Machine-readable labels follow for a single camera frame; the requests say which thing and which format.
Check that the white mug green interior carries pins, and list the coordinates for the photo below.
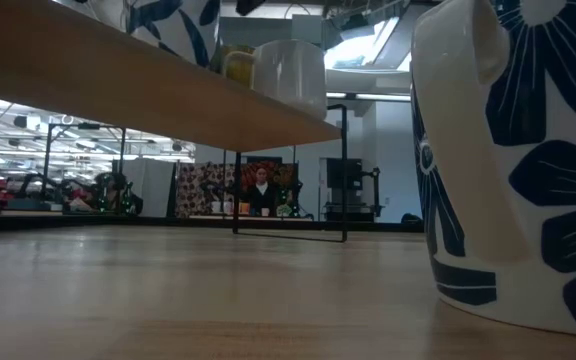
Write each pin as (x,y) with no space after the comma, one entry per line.
(288,75)

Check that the yellow mug white interior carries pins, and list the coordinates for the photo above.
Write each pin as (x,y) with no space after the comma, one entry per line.
(240,70)

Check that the white mug navy floral print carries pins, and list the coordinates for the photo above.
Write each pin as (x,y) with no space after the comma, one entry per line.
(168,25)
(468,150)

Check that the person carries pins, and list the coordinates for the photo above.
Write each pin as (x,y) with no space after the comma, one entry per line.
(261,197)

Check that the small white cup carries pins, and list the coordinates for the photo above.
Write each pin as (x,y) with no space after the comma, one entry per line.
(265,212)
(215,206)
(228,207)

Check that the small orange cup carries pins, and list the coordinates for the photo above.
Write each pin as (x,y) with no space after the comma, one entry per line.
(244,208)

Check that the black equipment stand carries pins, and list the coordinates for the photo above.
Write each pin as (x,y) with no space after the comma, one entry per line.
(340,175)

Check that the colourful patterned board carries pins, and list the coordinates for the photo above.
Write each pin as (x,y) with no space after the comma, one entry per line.
(193,187)

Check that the white partition panel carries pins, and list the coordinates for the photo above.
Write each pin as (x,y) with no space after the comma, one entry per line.
(150,187)

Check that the wooden shelf riser black legs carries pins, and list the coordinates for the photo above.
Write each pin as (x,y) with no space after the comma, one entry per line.
(118,90)

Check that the black aluminium table frame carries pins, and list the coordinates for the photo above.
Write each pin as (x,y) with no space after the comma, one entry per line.
(118,221)

